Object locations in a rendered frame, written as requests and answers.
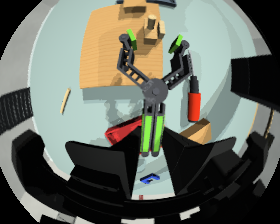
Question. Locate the blue c-shaped clamp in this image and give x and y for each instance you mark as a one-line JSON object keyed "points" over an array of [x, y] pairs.
{"points": [[145, 179]]}

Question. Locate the red shallow tray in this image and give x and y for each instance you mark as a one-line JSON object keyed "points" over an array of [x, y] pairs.
{"points": [[116, 135]]}

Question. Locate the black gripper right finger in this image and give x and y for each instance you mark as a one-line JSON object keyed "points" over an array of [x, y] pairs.
{"points": [[186, 159]]}

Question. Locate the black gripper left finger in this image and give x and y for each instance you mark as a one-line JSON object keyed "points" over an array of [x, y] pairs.
{"points": [[114, 160]]}

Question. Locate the wooden dowel pin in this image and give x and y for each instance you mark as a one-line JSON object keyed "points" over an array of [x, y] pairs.
{"points": [[151, 22]]}

